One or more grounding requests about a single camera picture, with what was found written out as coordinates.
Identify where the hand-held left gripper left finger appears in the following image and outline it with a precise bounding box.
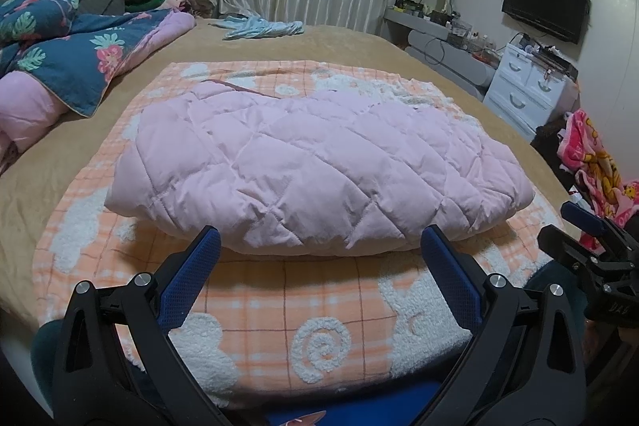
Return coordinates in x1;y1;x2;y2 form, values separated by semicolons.
52;224;225;426

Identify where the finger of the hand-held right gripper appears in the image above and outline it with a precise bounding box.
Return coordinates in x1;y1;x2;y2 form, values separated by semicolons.
560;201;616;252
538;224;602;278

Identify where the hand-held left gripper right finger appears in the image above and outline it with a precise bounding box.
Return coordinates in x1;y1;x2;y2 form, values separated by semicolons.
421;225;588;426

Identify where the pink quilted jacket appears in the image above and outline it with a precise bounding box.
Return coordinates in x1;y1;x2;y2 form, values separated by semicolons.
104;79;536;256

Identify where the pink cartoon blanket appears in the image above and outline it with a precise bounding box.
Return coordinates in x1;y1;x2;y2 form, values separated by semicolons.
556;109;639;227

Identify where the orange plaid blanket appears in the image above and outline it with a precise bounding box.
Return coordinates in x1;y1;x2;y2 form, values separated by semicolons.
32;59;567;409

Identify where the white drawer cabinet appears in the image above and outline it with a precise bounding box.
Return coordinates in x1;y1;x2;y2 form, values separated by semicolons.
482;41;580;142

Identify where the black set-top box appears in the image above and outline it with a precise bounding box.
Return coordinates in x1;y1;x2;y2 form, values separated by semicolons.
539;49;580;80

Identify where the blue cloth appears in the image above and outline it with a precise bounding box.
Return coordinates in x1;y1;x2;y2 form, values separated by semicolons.
264;381;445;426

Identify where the dark teal cloth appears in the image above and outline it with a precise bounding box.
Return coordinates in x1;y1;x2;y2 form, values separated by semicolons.
30;321;65;407

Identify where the grey desk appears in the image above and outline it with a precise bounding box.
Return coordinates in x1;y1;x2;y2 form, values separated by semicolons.
383;4;500;88

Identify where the pink comforter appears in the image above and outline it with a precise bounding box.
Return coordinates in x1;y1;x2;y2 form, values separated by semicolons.
0;71;68;177

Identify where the bed with tan sheet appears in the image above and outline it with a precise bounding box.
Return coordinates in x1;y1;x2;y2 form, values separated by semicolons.
0;14;575;322

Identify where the light blue garment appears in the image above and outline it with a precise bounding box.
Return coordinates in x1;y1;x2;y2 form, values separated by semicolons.
208;14;305;40

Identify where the blue floral quilt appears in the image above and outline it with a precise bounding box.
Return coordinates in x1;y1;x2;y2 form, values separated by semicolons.
0;0;196;117

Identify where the black wall television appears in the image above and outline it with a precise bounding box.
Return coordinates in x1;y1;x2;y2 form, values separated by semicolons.
502;0;589;45

